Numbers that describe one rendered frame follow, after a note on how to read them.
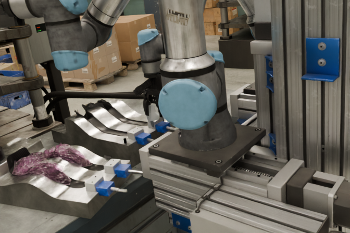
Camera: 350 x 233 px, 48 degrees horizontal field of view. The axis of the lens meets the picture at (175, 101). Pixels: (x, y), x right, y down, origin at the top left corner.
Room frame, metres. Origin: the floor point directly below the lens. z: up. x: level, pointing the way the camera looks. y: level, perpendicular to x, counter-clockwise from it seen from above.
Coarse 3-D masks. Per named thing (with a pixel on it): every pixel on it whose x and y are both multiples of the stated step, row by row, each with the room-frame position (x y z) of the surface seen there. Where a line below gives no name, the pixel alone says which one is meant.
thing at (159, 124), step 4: (156, 120) 1.40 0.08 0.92; (160, 120) 1.41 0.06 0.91; (148, 124) 1.40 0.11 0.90; (156, 124) 1.39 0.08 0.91; (160, 124) 1.38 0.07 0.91; (164, 124) 1.38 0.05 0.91; (168, 124) 1.38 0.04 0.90; (152, 128) 1.39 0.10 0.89; (156, 128) 1.38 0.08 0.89; (160, 128) 1.37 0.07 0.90; (164, 128) 1.36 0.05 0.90; (168, 128) 1.36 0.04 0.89; (172, 128) 1.35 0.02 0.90; (176, 128) 1.34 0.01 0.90; (160, 132) 1.37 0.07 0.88; (164, 132) 1.36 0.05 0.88
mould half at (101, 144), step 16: (96, 112) 1.55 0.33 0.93; (128, 112) 1.59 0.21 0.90; (64, 128) 1.59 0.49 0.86; (80, 128) 1.45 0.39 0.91; (96, 128) 1.46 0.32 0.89; (112, 128) 1.46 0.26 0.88; (128, 128) 1.43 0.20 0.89; (144, 128) 1.40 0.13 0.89; (80, 144) 1.46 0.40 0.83; (96, 144) 1.39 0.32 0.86; (112, 144) 1.32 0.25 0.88; (128, 144) 1.28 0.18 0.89
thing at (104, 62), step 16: (80, 16) 5.93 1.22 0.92; (112, 32) 5.55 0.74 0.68; (96, 48) 5.24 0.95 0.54; (112, 48) 5.51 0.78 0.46; (96, 64) 5.19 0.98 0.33; (112, 64) 5.46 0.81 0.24; (64, 80) 5.33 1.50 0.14; (80, 80) 5.20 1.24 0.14; (96, 80) 5.15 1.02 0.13; (112, 80) 5.41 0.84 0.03
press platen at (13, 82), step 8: (0, 80) 1.90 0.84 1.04; (8, 80) 1.87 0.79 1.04; (16, 80) 1.85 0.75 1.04; (24, 80) 1.83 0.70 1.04; (32, 80) 1.82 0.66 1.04; (40, 80) 1.84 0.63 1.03; (0, 88) 1.79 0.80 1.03; (8, 88) 1.80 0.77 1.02; (16, 88) 1.80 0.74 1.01; (24, 88) 1.81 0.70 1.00; (32, 88) 1.82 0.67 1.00
